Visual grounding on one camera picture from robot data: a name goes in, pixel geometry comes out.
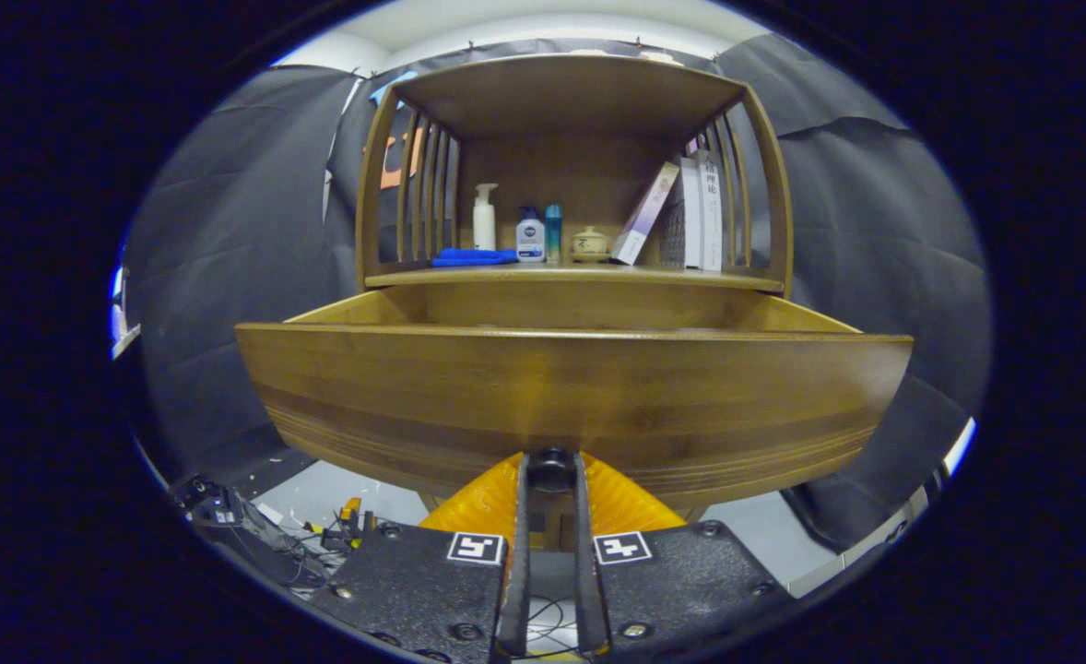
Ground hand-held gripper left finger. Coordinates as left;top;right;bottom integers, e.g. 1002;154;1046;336
308;449;533;661

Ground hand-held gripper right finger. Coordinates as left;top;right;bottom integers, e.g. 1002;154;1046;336
573;452;793;658

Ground wooden countertop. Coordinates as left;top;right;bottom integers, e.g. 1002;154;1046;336
365;263;784;294

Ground wooden cabinet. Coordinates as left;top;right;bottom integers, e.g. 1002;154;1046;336
354;51;795;554

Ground black floor equipment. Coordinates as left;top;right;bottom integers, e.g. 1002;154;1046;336
174;475;378;591

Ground blue cloth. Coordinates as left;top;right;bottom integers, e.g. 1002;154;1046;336
431;247;518;268

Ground beige lidded teacup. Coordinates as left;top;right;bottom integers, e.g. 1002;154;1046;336
569;226;610;263

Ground white book black characters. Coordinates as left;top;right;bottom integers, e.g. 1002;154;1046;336
700;159;724;272

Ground purple and white book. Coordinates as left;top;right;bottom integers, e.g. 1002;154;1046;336
610;162;680;267

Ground white lotion bottle blue cap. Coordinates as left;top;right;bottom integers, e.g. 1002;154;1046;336
515;207;547;264

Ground patterned cover book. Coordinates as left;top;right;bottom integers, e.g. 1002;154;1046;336
658;157;702;270

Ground white pump bottle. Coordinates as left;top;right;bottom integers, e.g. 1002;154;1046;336
472;183;499;252

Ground black floor cables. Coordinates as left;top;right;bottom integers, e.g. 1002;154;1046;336
526;598;590;659

